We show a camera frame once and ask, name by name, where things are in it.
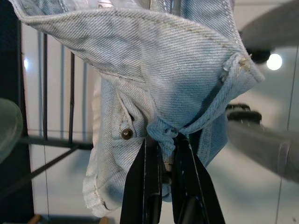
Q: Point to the black metal clothes rack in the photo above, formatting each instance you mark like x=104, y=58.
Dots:
x=58, y=142

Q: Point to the grey shorts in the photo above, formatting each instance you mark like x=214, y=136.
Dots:
x=9, y=128

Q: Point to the black polo shirt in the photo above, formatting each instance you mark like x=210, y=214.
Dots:
x=9, y=70

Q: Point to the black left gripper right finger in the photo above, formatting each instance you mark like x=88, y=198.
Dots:
x=191, y=186

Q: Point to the light blue denim shorts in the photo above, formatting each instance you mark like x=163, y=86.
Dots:
x=163, y=70

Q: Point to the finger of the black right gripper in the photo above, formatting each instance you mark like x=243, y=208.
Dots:
x=245, y=117
x=238, y=107

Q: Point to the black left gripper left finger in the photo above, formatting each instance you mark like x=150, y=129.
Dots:
x=144, y=186

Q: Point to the grey plastic hanger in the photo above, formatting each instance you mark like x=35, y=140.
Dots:
x=257, y=144

